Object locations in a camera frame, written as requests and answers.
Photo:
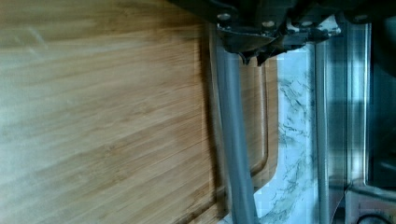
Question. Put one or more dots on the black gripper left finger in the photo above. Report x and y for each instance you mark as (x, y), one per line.
(249, 42)

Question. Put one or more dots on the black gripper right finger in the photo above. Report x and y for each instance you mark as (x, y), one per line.
(298, 40)

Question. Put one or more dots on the bamboo cutting board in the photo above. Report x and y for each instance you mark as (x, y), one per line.
(105, 115)

